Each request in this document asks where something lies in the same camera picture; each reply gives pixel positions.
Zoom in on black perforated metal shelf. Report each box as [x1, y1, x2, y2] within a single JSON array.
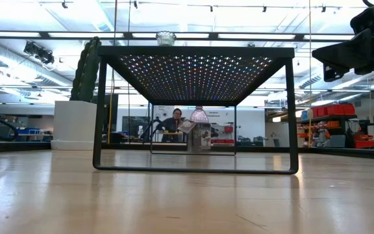
[[92, 45, 300, 176]]

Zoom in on black aluminium table frame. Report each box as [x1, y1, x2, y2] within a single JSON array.
[[0, 139, 374, 162]]

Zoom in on wide red storage bin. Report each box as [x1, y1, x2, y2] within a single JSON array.
[[325, 103, 356, 117]]

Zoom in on black ceiling-mounted device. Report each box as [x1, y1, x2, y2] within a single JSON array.
[[23, 41, 55, 65]]

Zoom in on blue storage bins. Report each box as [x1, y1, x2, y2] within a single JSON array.
[[14, 127, 41, 135]]

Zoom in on red box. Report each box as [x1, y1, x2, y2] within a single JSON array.
[[355, 139, 374, 150]]

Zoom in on white hexagonal plant pot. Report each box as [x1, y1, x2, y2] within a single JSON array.
[[50, 99, 99, 151]]

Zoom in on metal storage rack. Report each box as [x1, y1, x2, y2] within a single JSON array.
[[297, 103, 358, 149]]

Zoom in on person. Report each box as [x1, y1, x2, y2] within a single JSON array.
[[156, 107, 188, 144]]

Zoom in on pink ribbed glass candle holder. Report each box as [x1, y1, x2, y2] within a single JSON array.
[[189, 105, 210, 124]]

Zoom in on yellow hanging cable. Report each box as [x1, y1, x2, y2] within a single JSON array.
[[107, 0, 118, 144]]

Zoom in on green cactus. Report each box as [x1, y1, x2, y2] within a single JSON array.
[[69, 36, 103, 103]]

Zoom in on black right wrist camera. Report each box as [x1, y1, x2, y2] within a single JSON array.
[[350, 2, 374, 36]]

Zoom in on black monitor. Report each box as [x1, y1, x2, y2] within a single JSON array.
[[121, 116, 151, 138]]

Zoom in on small clear glass cup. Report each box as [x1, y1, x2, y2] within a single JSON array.
[[155, 31, 177, 47]]

